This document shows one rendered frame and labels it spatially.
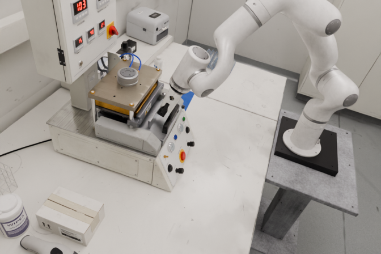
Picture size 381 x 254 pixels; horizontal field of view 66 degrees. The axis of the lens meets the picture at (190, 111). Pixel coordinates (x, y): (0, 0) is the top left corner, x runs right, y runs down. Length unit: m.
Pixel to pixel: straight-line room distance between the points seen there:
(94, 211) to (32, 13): 0.66
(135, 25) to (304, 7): 1.30
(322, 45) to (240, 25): 0.35
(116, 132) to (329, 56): 0.83
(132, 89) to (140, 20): 0.98
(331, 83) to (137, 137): 0.80
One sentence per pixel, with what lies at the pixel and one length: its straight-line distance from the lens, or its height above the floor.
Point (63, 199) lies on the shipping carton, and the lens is 1.14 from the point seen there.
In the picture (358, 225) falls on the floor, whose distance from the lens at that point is 2.53.
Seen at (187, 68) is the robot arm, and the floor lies 1.26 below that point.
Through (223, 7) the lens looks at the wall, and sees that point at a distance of 3.47.
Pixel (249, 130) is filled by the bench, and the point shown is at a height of 0.75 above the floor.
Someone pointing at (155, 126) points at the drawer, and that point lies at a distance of 1.16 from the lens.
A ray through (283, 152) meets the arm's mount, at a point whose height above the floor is 0.78.
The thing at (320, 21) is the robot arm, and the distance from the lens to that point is 1.01.
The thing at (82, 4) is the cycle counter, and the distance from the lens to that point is 1.02.
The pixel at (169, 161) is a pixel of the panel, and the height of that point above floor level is 0.85.
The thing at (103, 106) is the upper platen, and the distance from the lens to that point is 1.14.
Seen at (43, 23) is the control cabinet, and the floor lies 1.35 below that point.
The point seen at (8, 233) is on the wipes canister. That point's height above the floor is 0.79.
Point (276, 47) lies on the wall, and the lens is 3.51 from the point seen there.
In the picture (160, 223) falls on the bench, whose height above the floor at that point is 0.75.
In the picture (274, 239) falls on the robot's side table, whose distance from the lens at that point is 2.13.
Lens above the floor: 1.78
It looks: 40 degrees down
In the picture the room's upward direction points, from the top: 11 degrees clockwise
